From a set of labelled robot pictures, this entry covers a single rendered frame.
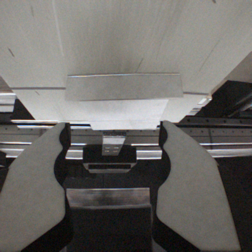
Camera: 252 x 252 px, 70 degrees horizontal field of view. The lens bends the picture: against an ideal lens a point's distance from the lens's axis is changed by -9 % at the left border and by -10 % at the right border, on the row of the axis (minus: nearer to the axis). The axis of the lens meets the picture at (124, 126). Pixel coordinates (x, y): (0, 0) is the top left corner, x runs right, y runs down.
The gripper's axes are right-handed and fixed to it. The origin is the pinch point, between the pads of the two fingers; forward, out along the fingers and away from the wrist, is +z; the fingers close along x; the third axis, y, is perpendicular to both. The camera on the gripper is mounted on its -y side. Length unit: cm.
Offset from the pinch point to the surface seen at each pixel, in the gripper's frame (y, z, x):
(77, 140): 22.3, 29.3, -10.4
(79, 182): 49, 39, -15
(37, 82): -1.1, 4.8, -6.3
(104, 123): 6.4, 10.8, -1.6
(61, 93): 0.4, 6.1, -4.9
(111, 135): 10.3, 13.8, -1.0
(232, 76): 4.9, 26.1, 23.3
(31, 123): 6.8, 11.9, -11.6
